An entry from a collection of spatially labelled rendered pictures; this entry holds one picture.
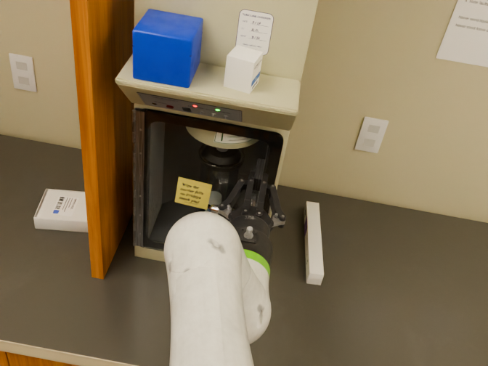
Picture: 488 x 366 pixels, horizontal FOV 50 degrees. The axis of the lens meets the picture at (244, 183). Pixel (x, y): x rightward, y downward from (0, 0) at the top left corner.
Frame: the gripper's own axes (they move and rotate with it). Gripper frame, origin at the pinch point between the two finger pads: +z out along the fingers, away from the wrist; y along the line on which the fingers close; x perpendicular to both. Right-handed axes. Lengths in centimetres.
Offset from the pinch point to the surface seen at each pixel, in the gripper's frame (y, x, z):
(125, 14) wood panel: 32.5, -21.9, 16.3
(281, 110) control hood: -1.7, -19.7, -6.8
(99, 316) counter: 29.7, 37.0, -14.7
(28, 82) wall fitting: 72, 18, 47
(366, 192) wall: -35, 36, 48
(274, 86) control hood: 0.2, -20.1, 0.3
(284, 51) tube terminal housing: -0.5, -25.0, 4.7
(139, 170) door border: 25.8, 7.5, 3.6
